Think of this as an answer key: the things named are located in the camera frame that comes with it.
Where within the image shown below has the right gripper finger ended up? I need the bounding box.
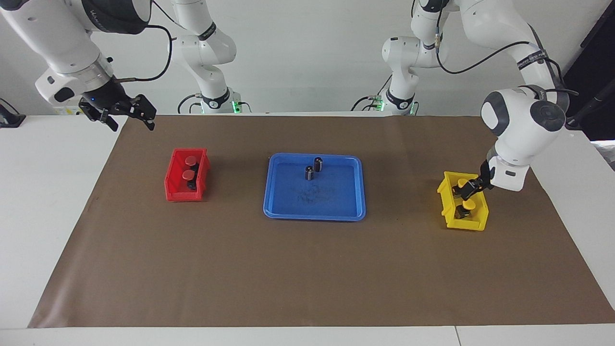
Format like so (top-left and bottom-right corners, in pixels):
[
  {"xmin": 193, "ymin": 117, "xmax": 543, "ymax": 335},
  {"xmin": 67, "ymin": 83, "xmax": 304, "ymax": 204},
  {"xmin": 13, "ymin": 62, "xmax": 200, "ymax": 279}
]
[
  {"xmin": 79, "ymin": 99, "xmax": 119, "ymax": 132},
  {"xmin": 129, "ymin": 94, "xmax": 157, "ymax": 131}
]

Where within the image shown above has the yellow plastic storage bin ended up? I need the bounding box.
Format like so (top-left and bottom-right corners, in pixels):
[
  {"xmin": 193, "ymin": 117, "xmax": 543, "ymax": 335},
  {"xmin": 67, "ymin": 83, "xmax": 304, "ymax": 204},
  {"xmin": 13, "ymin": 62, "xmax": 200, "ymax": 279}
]
[{"xmin": 437, "ymin": 171, "xmax": 491, "ymax": 232}]

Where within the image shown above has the red plastic storage bin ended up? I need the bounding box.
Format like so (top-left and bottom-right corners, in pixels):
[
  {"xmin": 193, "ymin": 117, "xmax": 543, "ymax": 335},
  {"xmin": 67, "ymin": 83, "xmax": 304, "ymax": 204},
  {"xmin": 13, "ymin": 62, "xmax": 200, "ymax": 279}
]
[{"xmin": 164, "ymin": 148, "xmax": 210, "ymax": 202}]

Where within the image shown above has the small black device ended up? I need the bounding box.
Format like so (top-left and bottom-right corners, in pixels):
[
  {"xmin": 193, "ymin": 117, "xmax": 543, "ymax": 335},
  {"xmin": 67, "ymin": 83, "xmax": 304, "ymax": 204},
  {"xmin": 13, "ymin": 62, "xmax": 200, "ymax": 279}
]
[{"xmin": 0, "ymin": 98, "xmax": 26, "ymax": 128}]

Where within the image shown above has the blue plastic tray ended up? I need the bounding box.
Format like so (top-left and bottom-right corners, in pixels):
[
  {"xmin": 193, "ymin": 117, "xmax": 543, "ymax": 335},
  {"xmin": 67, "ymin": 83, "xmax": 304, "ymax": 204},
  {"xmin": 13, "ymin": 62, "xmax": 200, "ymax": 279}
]
[{"xmin": 263, "ymin": 153, "xmax": 367, "ymax": 222}]

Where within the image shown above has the black panel with stand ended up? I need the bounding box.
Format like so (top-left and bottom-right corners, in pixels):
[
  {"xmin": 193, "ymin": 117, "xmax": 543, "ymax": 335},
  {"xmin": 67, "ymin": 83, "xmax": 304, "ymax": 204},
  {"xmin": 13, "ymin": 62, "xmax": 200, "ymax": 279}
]
[{"xmin": 560, "ymin": 0, "xmax": 615, "ymax": 141}]

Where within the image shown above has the brown paper table mat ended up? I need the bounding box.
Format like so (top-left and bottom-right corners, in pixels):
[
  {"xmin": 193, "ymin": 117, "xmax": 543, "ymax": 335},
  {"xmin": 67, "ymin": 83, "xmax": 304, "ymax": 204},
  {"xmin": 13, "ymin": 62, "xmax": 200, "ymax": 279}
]
[{"xmin": 28, "ymin": 114, "xmax": 615, "ymax": 329}]

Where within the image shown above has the black right base cable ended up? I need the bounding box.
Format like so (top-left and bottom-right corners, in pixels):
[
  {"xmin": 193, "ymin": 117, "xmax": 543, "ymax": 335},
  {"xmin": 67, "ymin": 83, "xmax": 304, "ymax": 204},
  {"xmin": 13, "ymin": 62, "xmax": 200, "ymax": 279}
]
[{"xmin": 177, "ymin": 93, "xmax": 202, "ymax": 114}]

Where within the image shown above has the black base cable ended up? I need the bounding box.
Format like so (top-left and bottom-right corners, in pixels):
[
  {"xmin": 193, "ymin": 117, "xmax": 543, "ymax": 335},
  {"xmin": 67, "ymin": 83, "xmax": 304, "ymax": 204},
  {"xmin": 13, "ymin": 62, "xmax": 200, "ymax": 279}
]
[
  {"xmin": 351, "ymin": 74, "xmax": 392, "ymax": 112},
  {"xmin": 177, "ymin": 93, "xmax": 202, "ymax": 114}
]

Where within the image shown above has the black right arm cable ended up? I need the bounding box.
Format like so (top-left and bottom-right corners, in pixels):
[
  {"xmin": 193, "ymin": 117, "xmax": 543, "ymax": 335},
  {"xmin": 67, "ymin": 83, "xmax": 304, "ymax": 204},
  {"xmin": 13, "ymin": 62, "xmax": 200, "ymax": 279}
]
[{"xmin": 118, "ymin": 0, "xmax": 173, "ymax": 82}]

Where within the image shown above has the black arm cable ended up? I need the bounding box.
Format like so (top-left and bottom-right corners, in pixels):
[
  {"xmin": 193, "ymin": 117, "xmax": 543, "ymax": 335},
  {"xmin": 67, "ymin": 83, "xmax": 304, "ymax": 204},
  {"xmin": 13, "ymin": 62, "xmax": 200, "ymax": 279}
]
[
  {"xmin": 118, "ymin": 0, "xmax": 173, "ymax": 82},
  {"xmin": 435, "ymin": 29, "xmax": 579, "ymax": 94}
]

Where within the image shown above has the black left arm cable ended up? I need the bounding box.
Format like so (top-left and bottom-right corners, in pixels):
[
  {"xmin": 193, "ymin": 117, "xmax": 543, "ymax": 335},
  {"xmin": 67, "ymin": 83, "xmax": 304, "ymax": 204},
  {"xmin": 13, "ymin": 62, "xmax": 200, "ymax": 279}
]
[{"xmin": 435, "ymin": 29, "xmax": 579, "ymax": 94}]

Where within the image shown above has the black left base cable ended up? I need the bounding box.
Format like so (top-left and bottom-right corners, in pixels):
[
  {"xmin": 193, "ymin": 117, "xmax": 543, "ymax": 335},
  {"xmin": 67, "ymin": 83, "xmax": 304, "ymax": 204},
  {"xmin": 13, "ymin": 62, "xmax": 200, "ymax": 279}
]
[{"xmin": 351, "ymin": 74, "xmax": 392, "ymax": 112}]

